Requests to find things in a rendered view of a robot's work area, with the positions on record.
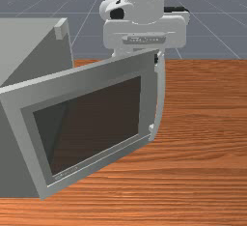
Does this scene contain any grey microwave door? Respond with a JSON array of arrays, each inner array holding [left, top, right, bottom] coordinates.
[[0, 47, 167, 202]]

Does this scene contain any grey microwave oven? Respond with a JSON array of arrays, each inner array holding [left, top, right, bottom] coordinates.
[[0, 16, 75, 199]]

